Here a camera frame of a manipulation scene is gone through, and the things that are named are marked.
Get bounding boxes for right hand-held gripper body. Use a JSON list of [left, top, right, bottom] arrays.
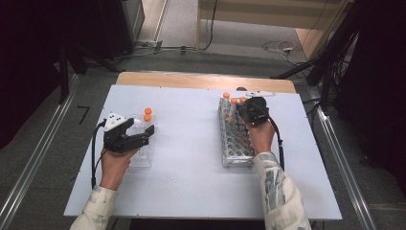
[[245, 90, 276, 127]]

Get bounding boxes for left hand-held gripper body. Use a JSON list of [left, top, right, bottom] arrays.
[[103, 112, 132, 153]]

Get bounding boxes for clear plastic tube rack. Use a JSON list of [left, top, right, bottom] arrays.
[[127, 113, 157, 170]]

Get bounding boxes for metal tube rack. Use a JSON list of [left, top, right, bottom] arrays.
[[217, 96, 258, 170]]

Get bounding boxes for person's right hand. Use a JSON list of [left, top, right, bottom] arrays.
[[245, 119, 276, 155]]

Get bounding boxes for person's left hand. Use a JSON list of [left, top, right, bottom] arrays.
[[100, 149, 139, 191]]

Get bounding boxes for white board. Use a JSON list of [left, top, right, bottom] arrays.
[[62, 84, 343, 221]]

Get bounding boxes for wooden table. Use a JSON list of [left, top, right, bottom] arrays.
[[115, 71, 297, 94]]

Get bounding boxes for black metal stand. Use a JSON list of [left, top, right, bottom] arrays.
[[56, 37, 124, 104], [271, 0, 362, 113]]

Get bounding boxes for dark cabinet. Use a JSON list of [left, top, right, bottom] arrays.
[[95, 0, 147, 61]]

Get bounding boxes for black curtain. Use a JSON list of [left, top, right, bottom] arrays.
[[0, 0, 100, 150], [334, 0, 406, 193]]

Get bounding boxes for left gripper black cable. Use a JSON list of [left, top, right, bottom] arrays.
[[90, 119, 108, 190]]

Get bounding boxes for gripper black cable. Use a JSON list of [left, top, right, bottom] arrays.
[[90, 119, 108, 190], [255, 102, 285, 172]]

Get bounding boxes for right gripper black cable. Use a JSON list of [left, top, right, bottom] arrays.
[[255, 102, 285, 172]]

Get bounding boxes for white coiled cable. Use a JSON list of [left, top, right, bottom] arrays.
[[261, 39, 298, 65]]

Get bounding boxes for aluminium rail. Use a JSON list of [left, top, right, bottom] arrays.
[[0, 73, 80, 230], [305, 85, 379, 230]]

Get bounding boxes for grey floor cable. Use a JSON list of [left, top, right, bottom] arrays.
[[114, 39, 199, 61]]

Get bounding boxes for black hanging cable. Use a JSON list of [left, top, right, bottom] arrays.
[[197, 0, 219, 52]]

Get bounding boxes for beige wooden frame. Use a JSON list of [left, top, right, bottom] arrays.
[[195, 0, 352, 60]]

